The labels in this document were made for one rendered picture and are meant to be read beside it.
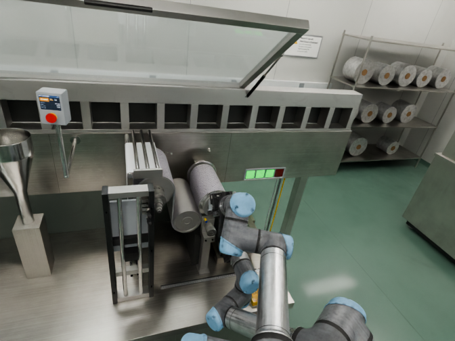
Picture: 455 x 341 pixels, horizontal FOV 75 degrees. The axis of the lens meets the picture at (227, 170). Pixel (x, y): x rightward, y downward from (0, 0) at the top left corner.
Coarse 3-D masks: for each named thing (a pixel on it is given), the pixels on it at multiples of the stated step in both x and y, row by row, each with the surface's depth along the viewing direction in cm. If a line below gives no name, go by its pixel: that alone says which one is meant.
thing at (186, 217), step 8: (176, 184) 138; (184, 184) 139; (176, 192) 133; (184, 192) 133; (176, 200) 129; (184, 200) 128; (192, 200) 131; (176, 208) 125; (184, 208) 123; (192, 208) 124; (176, 216) 122; (184, 216) 124; (192, 216) 125; (176, 224) 125; (184, 224) 125; (192, 224) 127; (184, 232) 128
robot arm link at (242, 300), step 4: (236, 288) 113; (228, 292) 115; (232, 292) 113; (236, 292) 113; (240, 292) 112; (232, 296) 111; (236, 296) 112; (240, 296) 112; (244, 296) 113; (248, 296) 114; (236, 300) 110; (240, 300) 111; (244, 300) 113; (248, 300) 116; (240, 304) 111; (244, 304) 115; (240, 308) 112
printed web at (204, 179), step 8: (160, 152) 128; (160, 160) 121; (168, 168) 121; (200, 168) 138; (208, 168) 139; (168, 176) 114; (192, 176) 139; (200, 176) 134; (208, 176) 133; (216, 176) 136; (136, 184) 111; (192, 184) 138; (200, 184) 130; (208, 184) 128; (216, 184) 128; (192, 192) 140; (200, 192) 127; (208, 192) 123; (168, 208) 131; (200, 216) 127
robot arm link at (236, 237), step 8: (224, 224) 91; (232, 224) 89; (240, 224) 89; (224, 232) 90; (232, 232) 89; (240, 232) 89; (248, 232) 89; (256, 232) 89; (224, 240) 89; (232, 240) 88; (240, 240) 88; (248, 240) 88; (256, 240) 88; (224, 248) 88; (232, 248) 88; (240, 248) 89; (248, 248) 89
